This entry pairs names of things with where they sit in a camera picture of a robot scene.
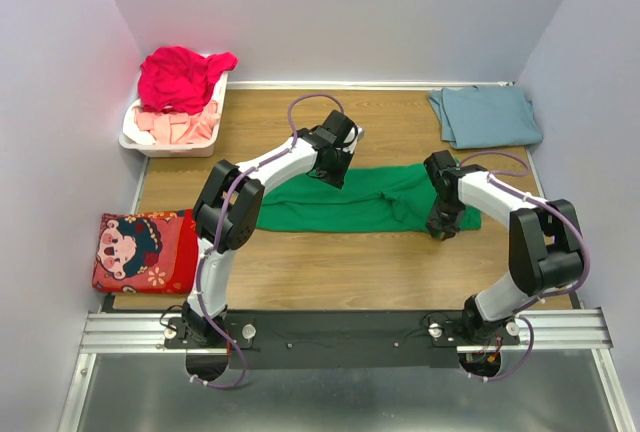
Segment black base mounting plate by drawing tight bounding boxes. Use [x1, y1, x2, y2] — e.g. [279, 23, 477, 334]
[164, 310, 520, 370]

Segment white cloth in bin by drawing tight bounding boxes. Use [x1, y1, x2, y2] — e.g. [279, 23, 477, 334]
[122, 109, 155, 145]

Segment white plastic bin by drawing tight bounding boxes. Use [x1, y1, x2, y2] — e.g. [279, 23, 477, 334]
[118, 71, 229, 158]

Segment aluminium rail frame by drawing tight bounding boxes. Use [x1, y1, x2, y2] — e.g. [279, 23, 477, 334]
[60, 309, 636, 431]

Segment red cartoon folded cloth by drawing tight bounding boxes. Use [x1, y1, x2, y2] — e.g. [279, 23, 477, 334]
[92, 209, 198, 295]

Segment pink t-shirt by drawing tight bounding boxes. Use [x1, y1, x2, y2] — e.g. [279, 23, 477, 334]
[134, 100, 221, 145]

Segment green t-shirt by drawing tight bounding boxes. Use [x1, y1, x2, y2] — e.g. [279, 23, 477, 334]
[255, 161, 483, 234]

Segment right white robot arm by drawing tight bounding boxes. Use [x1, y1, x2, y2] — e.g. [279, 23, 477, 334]
[424, 151, 591, 345]

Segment magenta t-shirt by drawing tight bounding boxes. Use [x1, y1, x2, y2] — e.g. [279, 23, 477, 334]
[137, 46, 238, 115]

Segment folded blue t-shirt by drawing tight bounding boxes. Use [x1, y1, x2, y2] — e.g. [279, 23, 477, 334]
[428, 86, 543, 150]

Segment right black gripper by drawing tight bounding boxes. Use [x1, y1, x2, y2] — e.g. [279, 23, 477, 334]
[424, 195, 468, 239]

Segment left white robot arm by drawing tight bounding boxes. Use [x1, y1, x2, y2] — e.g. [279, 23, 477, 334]
[182, 110, 364, 347]

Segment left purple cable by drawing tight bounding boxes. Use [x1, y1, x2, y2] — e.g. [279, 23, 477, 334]
[189, 93, 351, 390]

